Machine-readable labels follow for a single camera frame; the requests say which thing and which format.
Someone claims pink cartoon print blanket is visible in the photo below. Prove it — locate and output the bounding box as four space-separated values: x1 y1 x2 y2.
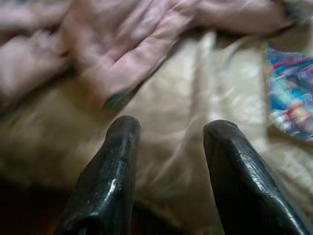
0 0 296 116

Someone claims beige patterned bed sheet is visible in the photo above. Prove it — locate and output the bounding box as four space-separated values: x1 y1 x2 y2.
0 0 313 228

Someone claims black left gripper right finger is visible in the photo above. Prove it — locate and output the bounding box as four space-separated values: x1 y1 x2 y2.
203 119 313 235

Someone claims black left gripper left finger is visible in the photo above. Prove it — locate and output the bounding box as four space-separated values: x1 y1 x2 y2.
55 115 142 235

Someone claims colourful comic book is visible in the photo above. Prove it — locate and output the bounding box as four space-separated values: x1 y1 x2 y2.
263 41 313 142

